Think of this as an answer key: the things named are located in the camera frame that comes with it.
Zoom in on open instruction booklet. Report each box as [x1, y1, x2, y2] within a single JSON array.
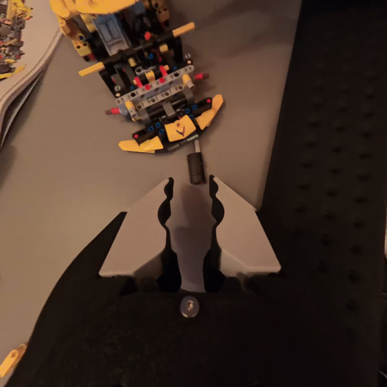
[[0, 0, 64, 146]]

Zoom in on black dimpled chair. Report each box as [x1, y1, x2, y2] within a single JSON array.
[[260, 0, 387, 387]]

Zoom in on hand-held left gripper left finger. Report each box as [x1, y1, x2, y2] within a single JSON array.
[[99, 177, 176, 279]]

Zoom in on black toy axle connector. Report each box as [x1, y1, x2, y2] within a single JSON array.
[[187, 153, 207, 185]]

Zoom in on yellow angled toy brick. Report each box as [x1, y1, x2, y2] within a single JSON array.
[[0, 343, 28, 378]]

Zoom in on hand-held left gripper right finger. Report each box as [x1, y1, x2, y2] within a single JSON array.
[[209, 174, 282, 279]]

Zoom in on yellow toy brick car model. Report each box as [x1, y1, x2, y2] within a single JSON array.
[[48, 0, 224, 154]]

